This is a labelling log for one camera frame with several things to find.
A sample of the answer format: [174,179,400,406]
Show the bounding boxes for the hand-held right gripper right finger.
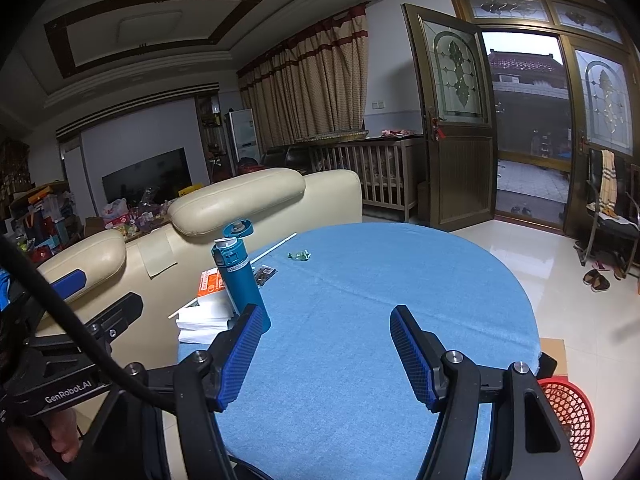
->
[389,305,586,480]

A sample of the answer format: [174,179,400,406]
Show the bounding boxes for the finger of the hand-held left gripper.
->
[85,291,145,350]
[50,269,86,304]

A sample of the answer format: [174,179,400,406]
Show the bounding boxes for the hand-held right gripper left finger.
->
[85,304,266,480]

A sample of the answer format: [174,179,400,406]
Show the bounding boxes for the red mesh basket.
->
[537,378,597,468]

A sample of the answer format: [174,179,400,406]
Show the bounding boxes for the person's left hand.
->
[42,406,82,465]

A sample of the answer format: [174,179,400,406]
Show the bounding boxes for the white tissue stack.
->
[175,295,238,345]

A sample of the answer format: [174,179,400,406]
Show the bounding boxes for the stack of coloured boxes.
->
[7,182,101,261]

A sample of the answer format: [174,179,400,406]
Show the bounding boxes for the orange white tissue pack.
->
[196,267,231,303]

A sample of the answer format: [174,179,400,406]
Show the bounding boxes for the teal thermos bottle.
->
[211,220,272,333]

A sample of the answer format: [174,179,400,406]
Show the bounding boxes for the round table blue cloth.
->
[177,222,543,480]

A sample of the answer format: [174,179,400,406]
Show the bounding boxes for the pile of toy packages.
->
[100,185,211,233]

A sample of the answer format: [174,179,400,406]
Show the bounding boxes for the white straw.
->
[167,232,297,320]

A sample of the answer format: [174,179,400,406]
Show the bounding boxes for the black television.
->
[101,147,192,206]

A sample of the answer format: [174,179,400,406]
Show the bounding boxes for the flat cardboard sheet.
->
[539,338,568,378]

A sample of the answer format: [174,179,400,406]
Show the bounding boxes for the cream leather sofa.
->
[35,167,363,376]

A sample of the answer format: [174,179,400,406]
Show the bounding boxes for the wooden crib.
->
[307,135,426,221]

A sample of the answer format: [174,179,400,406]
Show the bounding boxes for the open brown glass door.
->
[402,3,500,233]

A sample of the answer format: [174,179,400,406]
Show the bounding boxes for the black leather sofa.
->
[261,146,313,175]

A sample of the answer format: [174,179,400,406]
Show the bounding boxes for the glass display cabinet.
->
[195,95,232,186]

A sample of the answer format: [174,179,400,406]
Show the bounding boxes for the white standing air conditioner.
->
[227,108,261,161]

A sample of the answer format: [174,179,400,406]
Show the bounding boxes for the woven flat tray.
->
[295,130,370,144]

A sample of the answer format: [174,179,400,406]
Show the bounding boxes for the beige striped towel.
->
[599,150,618,216]

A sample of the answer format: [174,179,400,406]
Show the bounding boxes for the beige curtains red stripes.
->
[237,2,370,148]

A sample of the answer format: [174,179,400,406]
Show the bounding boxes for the closed brown glass door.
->
[557,35,640,238]

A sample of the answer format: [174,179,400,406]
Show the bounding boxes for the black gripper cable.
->
[0,234,176,413]

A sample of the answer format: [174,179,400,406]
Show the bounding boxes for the metal frame chair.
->
[575,147,640,273]

